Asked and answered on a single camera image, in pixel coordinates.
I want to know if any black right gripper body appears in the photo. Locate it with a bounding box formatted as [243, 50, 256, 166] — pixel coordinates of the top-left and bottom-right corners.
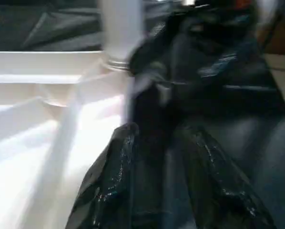
[169, 0, 282, 117]

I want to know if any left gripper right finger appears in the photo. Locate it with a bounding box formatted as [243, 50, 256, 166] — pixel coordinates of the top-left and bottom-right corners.
[173, 126, 277, 229]

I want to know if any black work mat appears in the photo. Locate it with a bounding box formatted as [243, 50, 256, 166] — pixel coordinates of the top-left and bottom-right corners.
[0, 0, 285, 229]

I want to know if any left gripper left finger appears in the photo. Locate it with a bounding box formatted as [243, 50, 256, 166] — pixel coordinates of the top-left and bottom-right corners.
[65, 123, 139, 229]

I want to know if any white plastic table top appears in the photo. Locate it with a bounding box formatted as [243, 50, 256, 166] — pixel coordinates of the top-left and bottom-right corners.
[0, 50, 136, 229]

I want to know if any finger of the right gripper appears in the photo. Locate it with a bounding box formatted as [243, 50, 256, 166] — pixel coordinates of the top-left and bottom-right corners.
[127, 17, 181, 89]

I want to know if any white plastic table leg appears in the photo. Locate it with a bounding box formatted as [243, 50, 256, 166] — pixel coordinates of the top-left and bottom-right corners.
[98, 0, 146, 73]

